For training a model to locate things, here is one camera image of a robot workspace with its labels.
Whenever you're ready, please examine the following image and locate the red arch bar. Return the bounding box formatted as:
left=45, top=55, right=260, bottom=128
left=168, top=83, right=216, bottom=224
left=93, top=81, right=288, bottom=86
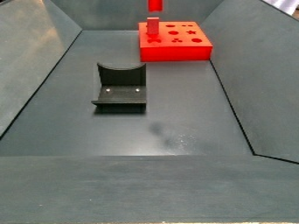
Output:
left=146, top=0, right=164, bottom=12

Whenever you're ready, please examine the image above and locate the black curved fixture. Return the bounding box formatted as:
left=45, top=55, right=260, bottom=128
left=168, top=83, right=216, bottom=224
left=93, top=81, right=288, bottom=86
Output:
left=92, top=64, right=146, bottom=105

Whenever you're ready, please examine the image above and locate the red foam shape board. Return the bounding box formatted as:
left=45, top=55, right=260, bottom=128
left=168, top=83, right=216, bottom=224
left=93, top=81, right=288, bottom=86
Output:
left=138, top=21, right=212, bottom=62

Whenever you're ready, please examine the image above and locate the red rectangular block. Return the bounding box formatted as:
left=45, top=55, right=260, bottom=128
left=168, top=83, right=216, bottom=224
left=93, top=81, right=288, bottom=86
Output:
left=146, top=17, right=160, bottom=35

